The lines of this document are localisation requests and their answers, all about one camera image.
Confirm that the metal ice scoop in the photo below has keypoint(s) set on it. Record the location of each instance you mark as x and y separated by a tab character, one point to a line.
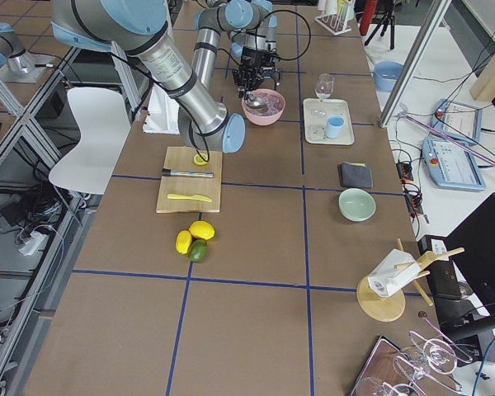
254	102

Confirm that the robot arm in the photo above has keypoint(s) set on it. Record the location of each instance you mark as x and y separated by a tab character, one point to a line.
231	33
140	29

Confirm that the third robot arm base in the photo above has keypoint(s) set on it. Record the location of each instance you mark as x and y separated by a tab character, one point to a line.
17	64

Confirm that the clear ice cubes pile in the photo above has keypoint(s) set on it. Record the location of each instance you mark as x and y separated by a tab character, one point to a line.
272	101

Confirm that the blue plastic cup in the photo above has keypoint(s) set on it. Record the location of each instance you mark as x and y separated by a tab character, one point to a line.
334	126

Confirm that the wooden cup tree stand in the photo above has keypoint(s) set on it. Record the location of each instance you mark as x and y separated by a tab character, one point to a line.
391	308

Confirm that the pink bowl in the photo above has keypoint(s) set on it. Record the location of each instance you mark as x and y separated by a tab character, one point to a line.
264	120

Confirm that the clear wine glass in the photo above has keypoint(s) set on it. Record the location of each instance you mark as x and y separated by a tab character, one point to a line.
324	86

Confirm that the cream bear tray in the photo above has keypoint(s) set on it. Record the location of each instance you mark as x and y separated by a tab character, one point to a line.
316	113

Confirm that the lemon half slice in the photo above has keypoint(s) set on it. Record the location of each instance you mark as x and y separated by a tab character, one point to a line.
200	159

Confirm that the wooden cutting board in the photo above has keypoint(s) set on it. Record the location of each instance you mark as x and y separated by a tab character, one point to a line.
181	158

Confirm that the blue bowl on side table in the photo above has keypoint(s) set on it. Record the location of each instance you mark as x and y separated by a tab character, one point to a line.
386	74

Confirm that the red cylinder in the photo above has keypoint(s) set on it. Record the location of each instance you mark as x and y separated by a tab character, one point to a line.
367	16

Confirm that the black tripod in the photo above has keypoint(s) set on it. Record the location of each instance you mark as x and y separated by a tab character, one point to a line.
387	21

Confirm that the dark grey folded cloth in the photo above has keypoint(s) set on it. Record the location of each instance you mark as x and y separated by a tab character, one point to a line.
354	175

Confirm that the yellow plastic knife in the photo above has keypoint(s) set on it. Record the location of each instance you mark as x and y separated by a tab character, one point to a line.
196	197

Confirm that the green ceramic bowl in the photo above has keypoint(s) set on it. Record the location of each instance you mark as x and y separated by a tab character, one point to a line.
356	204

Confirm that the white chair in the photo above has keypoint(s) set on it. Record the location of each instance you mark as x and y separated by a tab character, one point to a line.
104	125

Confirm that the yellow lemon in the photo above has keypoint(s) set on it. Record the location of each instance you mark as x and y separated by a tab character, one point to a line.
183	242
202	230

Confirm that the green lime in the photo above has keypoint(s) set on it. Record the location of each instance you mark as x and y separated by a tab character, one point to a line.
198	250

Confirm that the far teach pendant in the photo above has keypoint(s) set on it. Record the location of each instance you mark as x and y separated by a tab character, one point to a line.
460	121

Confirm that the teach pendant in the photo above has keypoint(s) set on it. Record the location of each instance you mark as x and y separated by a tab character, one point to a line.
450	166
460	121

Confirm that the near teach pendant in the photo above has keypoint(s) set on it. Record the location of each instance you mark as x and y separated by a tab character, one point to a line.
450	166

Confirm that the white carton on stand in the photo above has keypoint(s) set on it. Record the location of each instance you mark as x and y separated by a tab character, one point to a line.
395	271

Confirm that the black monitor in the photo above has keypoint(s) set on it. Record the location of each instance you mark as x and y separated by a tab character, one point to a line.
476	235

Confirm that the white power strip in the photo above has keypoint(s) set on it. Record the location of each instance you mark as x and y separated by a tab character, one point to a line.
32	243

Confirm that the hanging wine glasses rack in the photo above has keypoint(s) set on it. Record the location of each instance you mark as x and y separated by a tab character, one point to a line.
424	367

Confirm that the white wire cup rack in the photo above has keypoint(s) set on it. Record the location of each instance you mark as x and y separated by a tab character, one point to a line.
335	15

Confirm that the aluminium frame post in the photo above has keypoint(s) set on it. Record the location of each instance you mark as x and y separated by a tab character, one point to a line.
432	20

